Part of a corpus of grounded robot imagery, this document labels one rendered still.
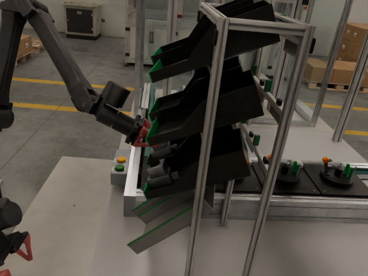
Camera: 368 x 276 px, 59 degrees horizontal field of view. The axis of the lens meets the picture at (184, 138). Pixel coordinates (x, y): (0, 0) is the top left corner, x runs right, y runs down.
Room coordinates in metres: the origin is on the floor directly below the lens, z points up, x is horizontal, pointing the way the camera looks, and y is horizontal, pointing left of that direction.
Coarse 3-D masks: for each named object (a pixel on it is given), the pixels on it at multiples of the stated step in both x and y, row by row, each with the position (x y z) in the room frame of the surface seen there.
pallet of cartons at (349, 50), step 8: (352, 24) 7.77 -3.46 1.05; (360, 24) 7.97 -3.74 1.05; (344, 32) 7.79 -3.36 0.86; (352, 32) 7.45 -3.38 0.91; (360, 32) 7.12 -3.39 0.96; (344, 40) 7.68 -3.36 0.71; (352, 40) 7.35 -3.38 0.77; (360, 40) 7.05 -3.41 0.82; (344, 48) 7.57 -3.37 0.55; (352, 48) 7.24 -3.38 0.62; (360, 48) 7.05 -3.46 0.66; (344, 56) 7.46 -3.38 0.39; (352, 56) 7.14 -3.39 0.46
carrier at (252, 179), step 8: (248, 176) 1.20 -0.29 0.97; (216, 184) 1.11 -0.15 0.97; (224, 184) 1.12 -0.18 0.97; (240, 184) 1.13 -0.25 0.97; (248, 184) 1.14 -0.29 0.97; (256, 184) 1.14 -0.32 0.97; (232, 192) 1.08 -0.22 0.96; (240, 192) 1.09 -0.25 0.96; (248, 192) 1.09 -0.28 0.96; (256, 192) 1.09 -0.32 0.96
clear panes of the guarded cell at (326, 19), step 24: (168, 0) 2.49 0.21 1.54; (192, 0) 2.51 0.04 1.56; (336, 0) 2.26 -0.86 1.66; (192, 24) 2.51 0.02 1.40; (312, 24) 2.51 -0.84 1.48; (336, 24) 2.18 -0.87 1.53; (144, 48) 2.48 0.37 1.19; (144, 72) 2.48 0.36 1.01; (264, 72) 2.58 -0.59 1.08; (288, 72) 2.60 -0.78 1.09; (312, 72) 2.32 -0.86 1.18; (312, 96) 2.22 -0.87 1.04
